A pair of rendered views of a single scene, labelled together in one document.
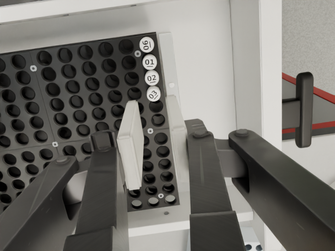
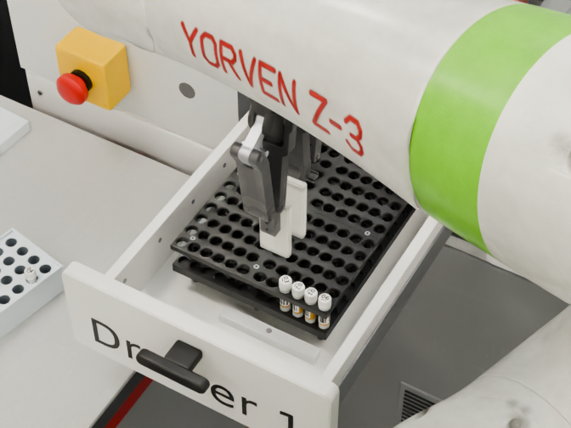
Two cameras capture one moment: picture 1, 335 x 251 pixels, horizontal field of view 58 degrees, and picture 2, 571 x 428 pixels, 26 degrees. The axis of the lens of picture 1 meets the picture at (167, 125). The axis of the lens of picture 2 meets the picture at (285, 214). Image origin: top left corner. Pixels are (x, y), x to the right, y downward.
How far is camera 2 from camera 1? 0.96 m
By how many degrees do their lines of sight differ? 36
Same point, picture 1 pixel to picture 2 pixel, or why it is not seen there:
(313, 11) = not seen: outside the picture
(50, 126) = (319, 212)
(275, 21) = (274, 367)
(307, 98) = (185, 373)
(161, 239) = (78, 250)
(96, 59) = (340, 271)
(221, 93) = not seen: hidden behind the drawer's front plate
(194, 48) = not seen: hidden behind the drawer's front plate
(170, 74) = (279, 335)
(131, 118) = (303, 208)
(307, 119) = (166, 363)
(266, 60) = (251, 348)
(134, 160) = (291, 183)
